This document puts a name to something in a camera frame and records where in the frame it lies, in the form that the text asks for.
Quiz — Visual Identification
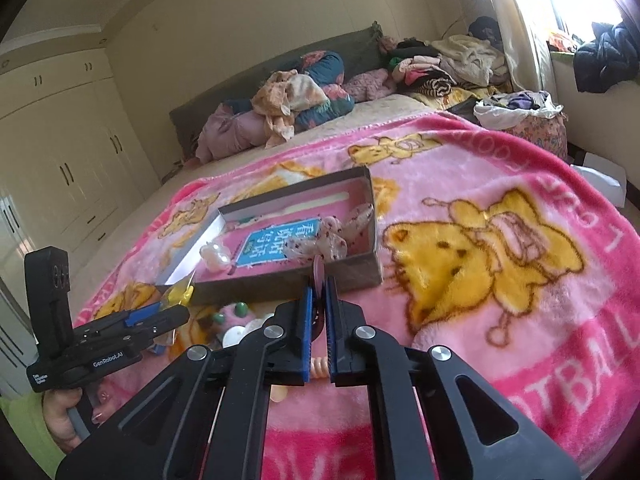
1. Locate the white pearl hair clip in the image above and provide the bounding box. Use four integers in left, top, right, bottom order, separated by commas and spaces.
199, 242, 233, 273

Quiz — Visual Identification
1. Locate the dark flat bag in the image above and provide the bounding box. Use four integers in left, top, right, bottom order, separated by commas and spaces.
445, 97, 483, 121

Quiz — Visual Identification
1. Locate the peach floral cloth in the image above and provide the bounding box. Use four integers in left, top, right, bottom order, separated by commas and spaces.
250, 70, 331, 143

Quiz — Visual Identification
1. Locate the bed with beige sheet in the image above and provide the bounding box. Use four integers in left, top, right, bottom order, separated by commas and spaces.
160, 87, 501, 201

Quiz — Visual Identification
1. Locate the grey cardboard box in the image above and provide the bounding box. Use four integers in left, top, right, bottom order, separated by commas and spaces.
155, 166, 385, 307

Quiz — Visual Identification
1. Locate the pink hair clip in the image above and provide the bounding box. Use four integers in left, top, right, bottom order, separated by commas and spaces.
311, 255, 326, 306

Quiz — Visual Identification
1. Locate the pink printed blanket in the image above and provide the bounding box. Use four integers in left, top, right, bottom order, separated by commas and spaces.
72, 110, 640, 480

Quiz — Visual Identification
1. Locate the orange green cloth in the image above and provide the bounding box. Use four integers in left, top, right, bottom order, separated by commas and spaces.
547, 31, 583, 53

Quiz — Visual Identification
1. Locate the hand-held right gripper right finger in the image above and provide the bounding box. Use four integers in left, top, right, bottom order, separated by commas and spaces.
324, 277, 583, 480

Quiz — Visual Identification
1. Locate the pink quilt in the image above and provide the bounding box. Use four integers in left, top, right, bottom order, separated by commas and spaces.
195, 102, 273, 163

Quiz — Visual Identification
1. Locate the pile of clothes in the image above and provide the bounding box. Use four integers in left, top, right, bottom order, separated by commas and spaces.
377, 17, 516, 101

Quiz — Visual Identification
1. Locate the white paper box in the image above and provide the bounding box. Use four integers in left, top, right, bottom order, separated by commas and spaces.
570, 152, 628, 208

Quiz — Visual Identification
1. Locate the yellow hair accessory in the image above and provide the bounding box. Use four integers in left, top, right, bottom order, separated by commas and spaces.
159, 282, 195, 311

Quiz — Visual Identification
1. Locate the person's left hand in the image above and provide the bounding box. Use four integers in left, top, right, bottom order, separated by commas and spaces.
42, 387, 113, 453

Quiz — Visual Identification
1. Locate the orange hair accessory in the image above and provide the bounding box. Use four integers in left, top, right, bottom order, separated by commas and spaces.
175, 317, 221, 348

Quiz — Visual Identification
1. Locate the cream wardrobe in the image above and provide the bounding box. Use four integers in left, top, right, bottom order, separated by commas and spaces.
0, 22, 163, 401

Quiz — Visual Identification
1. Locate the pink plush garment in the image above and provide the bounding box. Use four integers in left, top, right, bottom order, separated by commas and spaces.
345, 67, 401, 103

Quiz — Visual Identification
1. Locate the green bead hair tie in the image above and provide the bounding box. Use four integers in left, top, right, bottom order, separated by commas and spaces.
210, 301, 258, 328

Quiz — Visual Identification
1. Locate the cream curtain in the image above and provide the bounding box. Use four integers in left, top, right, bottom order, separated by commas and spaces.
475, 0, 556, 93

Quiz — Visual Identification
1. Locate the black jacket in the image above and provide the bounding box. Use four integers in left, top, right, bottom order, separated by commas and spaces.
572, 20, 640, 93

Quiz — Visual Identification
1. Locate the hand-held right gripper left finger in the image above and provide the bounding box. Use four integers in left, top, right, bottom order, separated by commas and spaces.
55, 286, 321, 480

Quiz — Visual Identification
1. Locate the floral bag with clothes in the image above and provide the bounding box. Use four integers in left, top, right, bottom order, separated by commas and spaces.
472, 90, 571, 158

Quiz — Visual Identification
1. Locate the teal floral quilt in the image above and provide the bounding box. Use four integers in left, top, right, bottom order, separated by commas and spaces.
222, 51, 356, 126

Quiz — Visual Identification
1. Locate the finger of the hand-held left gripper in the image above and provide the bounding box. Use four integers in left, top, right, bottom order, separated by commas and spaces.
72, 309, 165, 335
127, 305, 192, 350

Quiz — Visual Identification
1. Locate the blue card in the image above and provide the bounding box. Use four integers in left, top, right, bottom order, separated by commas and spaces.
234, 217, 321, 268

